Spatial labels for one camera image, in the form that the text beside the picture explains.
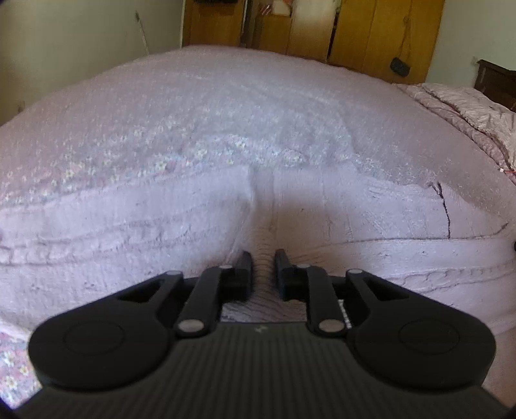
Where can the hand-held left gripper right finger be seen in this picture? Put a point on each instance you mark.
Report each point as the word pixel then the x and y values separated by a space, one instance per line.
pixel 283 274

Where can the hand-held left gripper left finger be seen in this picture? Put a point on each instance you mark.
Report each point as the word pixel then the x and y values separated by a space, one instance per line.
pixel 241 278

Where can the pink knit garment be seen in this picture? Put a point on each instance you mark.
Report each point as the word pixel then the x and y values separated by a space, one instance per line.
pixel 133 249

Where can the pink floral bedspread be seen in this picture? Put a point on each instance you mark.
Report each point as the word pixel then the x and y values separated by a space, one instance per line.
pixel 201 104

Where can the small black hanging pouch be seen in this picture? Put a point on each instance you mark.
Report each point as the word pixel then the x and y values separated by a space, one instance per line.
pixel 399 67

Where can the pink quilted blanket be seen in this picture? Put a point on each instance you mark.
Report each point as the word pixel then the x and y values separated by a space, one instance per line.
pixel 467 108

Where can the wooden wardrobe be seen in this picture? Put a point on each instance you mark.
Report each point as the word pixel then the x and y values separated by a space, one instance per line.
pixel 363 32

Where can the dark wooden headboard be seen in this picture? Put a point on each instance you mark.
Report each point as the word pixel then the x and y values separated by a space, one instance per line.
pixel 498 82

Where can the thin stick on wall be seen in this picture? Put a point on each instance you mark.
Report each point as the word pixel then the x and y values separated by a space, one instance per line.
pixel 142 34

